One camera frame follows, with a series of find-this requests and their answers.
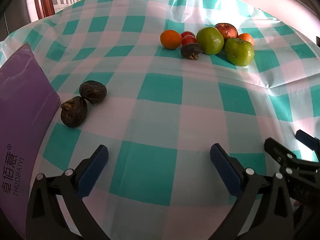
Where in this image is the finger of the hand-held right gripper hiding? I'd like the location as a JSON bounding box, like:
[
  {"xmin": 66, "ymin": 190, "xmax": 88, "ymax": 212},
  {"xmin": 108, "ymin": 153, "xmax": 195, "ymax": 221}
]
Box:
[
  {"xmin": 295, "ymin": 129, "xmax": 320, "ymax": 157},
  {"xmin": 264, "ymin": 137, "xmax": 320, "ymax": 195}
]

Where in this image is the split dark passion fruit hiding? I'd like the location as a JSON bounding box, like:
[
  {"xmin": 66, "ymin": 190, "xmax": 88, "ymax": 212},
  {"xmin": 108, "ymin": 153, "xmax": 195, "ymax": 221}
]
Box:
[{"xmin": 180, "ymin": 43, "xmax": 203, "ymax": 61}]

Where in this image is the teal white checkered tablecloth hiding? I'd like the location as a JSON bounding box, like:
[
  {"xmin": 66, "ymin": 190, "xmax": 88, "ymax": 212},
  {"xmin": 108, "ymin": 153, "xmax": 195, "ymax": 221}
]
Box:
[{"xmin": 0, "ymin": 0, "xmax": 320, "ymax": 240}]

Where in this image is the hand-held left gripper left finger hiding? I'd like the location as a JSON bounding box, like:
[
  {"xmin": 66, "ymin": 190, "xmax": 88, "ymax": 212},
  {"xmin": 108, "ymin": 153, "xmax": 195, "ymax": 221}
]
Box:
[{"xmin": 26, "ymin": 144, "xmax": 110, "ymax": 240}]

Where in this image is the red apple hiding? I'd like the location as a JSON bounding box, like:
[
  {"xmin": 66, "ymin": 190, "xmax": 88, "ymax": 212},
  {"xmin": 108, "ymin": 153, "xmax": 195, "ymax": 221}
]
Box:
[{"xmin": 214, "ymin": 23, "xmax": 239, "ymax": 40}]

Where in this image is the purple box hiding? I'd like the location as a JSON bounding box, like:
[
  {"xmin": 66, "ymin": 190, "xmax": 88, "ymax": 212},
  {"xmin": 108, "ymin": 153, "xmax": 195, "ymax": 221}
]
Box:
[{"xmin": 0, "ymin": 42, "xmax": 61, "ymax": 239}]

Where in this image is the large orange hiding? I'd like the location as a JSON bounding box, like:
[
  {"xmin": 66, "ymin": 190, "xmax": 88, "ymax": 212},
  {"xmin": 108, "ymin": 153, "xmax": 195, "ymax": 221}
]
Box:
[{"xmin": 160, "ymin": 30, "xmax": 182, "ymax": 50}]

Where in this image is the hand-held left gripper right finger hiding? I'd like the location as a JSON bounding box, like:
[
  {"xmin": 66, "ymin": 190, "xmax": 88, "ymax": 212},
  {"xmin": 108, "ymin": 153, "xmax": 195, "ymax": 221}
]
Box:
[{"xmin": 210, "ymin": 143, "xmax": 294, "ymax": 240}]

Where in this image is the dark wrinkled passion fruit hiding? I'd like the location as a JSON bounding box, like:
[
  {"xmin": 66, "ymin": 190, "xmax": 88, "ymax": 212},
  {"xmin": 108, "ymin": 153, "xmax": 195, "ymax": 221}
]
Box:
[
  {"xmin": 60, "ymin": 96, "xmax": 88, "ymax": 128},
  {"xmin": 79, "ymin": 80, "xmax": 107, "ymax": 105}
]

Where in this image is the green apple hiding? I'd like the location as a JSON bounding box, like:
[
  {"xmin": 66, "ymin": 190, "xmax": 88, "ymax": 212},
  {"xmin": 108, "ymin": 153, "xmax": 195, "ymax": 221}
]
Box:
[
  {"xmin": 196, "ymin": 27, "xmax": 225, "ymax": 55},
  {"xmin": 224, "ymin": 37, "xmax": 255, "ymax": 67}
]

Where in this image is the small orange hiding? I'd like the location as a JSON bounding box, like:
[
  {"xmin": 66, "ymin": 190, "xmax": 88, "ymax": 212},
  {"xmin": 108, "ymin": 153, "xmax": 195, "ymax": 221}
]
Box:
[{"xmin": 237, "ymin": 33, "xmax": 255, "ymax": 46}]

